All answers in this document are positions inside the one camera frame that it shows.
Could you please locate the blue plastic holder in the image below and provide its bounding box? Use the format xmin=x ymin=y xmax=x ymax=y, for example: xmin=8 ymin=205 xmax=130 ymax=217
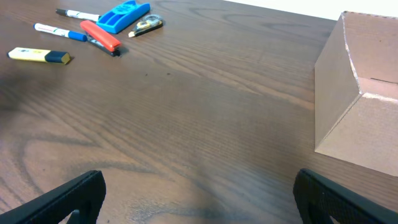
xmin=96 ymin=0 xmax=151 ymax=34

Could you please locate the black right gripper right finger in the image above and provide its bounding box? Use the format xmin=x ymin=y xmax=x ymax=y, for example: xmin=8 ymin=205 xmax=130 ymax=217
xmin=293 ymin=169 xmax=397 ymax=224

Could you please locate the yellow highlighter black cap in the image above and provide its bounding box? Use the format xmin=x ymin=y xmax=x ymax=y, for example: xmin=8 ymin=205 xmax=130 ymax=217
xmin=7 ymin=47 xmax=71 ymax=64

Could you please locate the brown cardboard box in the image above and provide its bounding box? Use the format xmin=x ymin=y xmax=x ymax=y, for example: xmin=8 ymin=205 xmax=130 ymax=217
xmin=315 ymin=11 xmax=397 ymax=176

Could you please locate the blue capped white marker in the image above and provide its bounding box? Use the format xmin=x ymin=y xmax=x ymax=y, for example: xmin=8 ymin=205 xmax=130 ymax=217
xmin=34 ymin=23 xmax=87 ymax=42

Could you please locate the black yellow correction tape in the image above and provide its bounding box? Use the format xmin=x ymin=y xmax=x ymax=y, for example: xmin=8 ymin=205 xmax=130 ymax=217
xmin=128 ymin=14 xmax=164 ymax=38

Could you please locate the black capped white marker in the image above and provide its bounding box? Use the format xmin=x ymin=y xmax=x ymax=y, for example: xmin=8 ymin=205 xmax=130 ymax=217
xmin=55 ymin=9 xmax=101 ymax=22

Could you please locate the red stapler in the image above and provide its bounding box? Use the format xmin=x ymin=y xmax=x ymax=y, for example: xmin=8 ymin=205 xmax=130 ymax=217
xmin=80 ymin=21 xmax=121 ymax=57

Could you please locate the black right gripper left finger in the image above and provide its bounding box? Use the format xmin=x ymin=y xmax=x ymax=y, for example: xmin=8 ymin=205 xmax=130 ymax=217
xmin=1 ymin=170 xmax=106 ymax=224

